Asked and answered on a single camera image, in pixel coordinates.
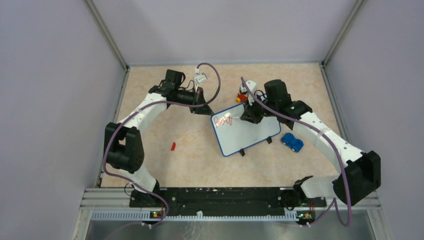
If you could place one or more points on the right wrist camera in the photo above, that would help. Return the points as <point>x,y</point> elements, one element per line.
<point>248,89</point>

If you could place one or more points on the aluminium frame post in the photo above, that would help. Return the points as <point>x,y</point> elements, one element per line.
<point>357,7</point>
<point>105,32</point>

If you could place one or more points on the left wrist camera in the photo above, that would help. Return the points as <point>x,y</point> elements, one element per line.
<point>198,78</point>

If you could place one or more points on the white whiteboard marker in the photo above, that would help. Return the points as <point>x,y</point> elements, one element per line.
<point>233,117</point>

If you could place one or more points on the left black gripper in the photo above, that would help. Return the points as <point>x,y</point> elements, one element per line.
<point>198,98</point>

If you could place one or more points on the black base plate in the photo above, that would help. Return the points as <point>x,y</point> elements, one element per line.
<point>224,201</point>

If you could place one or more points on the white slotted cable duct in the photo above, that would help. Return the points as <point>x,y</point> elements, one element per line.
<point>147,216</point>

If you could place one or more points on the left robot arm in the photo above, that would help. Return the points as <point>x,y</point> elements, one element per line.
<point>123,143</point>

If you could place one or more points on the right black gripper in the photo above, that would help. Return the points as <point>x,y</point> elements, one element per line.
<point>251,116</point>

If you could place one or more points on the left aluminium frame post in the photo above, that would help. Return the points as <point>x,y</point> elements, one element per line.
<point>105,32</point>

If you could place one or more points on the blue framed whiteboard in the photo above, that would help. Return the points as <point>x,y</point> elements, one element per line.
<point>235,134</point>

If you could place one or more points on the metal whiteboard stand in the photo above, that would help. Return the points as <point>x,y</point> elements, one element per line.
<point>268,140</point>

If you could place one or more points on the right aluminium frame post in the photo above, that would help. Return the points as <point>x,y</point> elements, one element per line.
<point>357,7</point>

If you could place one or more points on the red marker cap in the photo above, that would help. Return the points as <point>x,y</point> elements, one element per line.
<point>173,146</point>

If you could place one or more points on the blue toy car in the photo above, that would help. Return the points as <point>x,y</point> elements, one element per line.
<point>292,142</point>

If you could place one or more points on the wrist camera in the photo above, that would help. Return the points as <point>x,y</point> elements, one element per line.
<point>198,78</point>
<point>248,89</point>

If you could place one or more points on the colourful toy brick vehicle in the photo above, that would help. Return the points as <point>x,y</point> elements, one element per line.
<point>241,97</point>

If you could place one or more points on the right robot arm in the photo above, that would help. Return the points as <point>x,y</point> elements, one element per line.
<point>359,172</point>

